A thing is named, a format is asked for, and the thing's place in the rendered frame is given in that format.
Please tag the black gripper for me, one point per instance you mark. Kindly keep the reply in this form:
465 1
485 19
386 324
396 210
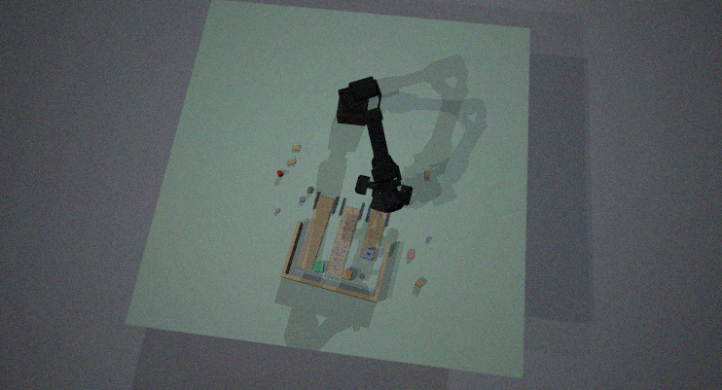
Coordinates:
363 183

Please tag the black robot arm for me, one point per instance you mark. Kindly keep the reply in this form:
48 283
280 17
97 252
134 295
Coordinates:
387 198

